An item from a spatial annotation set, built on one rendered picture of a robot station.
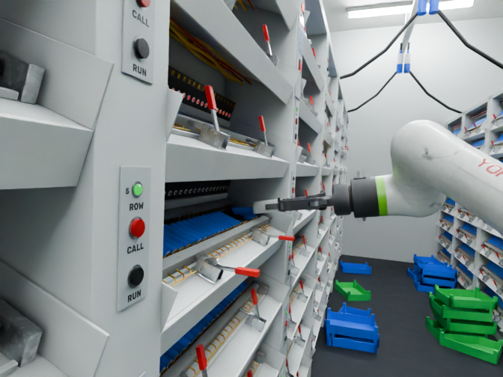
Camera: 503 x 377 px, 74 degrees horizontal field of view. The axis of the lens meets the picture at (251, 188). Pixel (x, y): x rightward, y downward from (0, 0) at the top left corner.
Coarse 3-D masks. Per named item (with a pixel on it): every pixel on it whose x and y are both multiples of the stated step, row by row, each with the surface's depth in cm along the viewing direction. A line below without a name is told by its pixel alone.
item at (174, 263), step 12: (264, 216) 90; (240, 228) 71; (216, 240) 59; (228, 240) 64; (180, 252) 49; (192, 252) 50; (204, 252) 54; (216, 252) 57; (168, 264) 44; (180, 264) 47; (168, 276) 45
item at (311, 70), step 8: (304, 24) 97; (304, 32) 100; (304, 40) 103; (304, 48) 106; (312, 48) 138; (304, 56) 109; (312, 56) 118; (304, 64) 132; (312, 64) 123; (304, 72) 145; (312, 72) 127; (320, 72) 155; (328, 72) 154; (312, 80) 155; (320, 80) 145; (320, 88) 152
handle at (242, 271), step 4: (216, 260) 49; (212, 264) 49; (220, 268) 49; (224, 268) 49; (228, 268) 49; (232, 268) 49; (236, 268) 48; (240, 268) 48; (244, 268) 48; (248, 268) 49; (236, 272) 48; (240, 272) 48; (244, 272) 48; (248, 272) 47; (252, 272) 47; (256, 272) 47; (252, 276) 47; (256, 276) 47
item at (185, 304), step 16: (224, 192) 92; (240, 192) 95; (272, 224) 93; (288, 224) 91; (272, 240) 81; (224, 256) 60; (240, 256) 63; (256, 256) 66; (224, 272) 54; (176, 288) 44; (192, 288) 45; (208, 288) 47; (224, 288) 52; (176, 304) 40; (192, 304) 41; (208, 304) 47; (176, 320) 37; (192, 320) 43; (160, 336) 35; (176, 336) 40; (160, 352) 37
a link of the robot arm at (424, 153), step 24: (408, 144) 61; (432, 144) 58; (456, 144) 56; (408, 168) 62; (432, 168) 57; (456, 168) 54; (480, 168) 52; (456, 192) 55; (480, 192) 51; (480, 216) 52
